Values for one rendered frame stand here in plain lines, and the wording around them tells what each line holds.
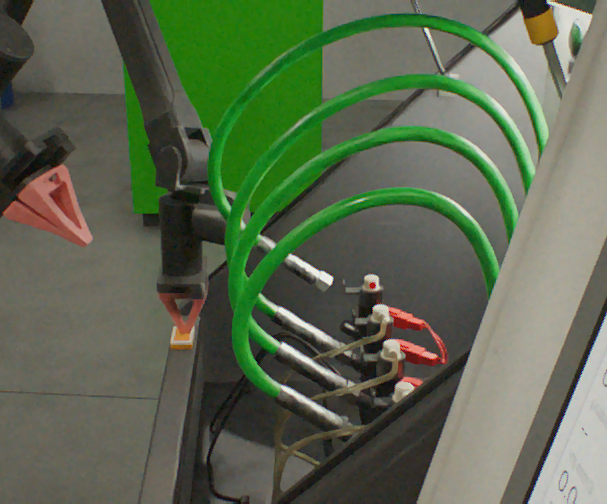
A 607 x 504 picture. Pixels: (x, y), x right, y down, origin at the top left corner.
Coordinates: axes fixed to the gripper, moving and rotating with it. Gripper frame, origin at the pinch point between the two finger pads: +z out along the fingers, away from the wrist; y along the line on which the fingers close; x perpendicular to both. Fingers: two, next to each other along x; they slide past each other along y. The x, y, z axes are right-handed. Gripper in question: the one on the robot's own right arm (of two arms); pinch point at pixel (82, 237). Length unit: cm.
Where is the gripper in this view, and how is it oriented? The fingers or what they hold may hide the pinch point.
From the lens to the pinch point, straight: 85.8
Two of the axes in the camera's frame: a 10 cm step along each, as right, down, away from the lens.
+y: 7.0, -5.9, -4.0
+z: 6.8, 7.2, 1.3
